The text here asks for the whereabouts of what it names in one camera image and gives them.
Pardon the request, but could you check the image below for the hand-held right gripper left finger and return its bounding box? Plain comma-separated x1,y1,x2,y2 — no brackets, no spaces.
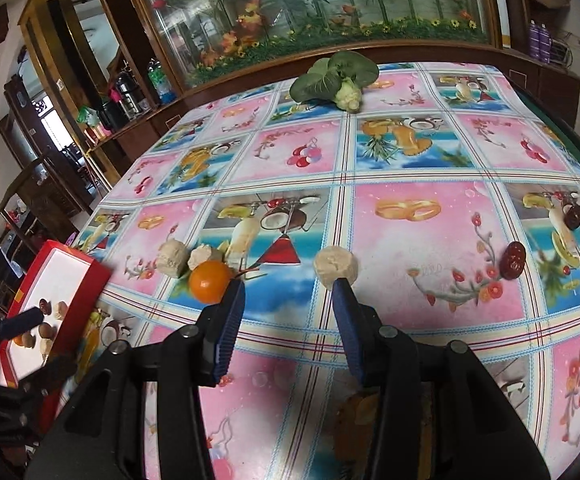
24,280,247,480

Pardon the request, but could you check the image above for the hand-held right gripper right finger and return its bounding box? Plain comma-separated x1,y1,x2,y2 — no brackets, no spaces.
331,279,551,480

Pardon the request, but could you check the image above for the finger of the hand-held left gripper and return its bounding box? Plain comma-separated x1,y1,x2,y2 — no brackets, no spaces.
0,307,45,340
17,352,78,402

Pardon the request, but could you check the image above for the red box with white inside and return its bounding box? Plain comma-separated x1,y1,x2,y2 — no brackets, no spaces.
0,240,113,433

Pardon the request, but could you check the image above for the wooden chair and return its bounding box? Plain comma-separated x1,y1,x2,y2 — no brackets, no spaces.
0,152,95,242

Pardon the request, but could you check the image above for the green packet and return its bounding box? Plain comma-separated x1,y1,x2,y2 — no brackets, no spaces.
75,105,102,129

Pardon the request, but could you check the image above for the green bok choy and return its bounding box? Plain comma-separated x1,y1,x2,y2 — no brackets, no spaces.
289,51,379,114

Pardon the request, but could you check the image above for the black thermos jug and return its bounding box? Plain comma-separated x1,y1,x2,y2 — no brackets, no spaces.
114,72,143,119

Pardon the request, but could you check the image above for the green plastic bottle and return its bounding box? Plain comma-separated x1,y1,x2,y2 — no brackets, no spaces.
147,59,177,104

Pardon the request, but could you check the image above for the wire basket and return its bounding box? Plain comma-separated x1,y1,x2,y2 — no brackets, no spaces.
550,40,576,67

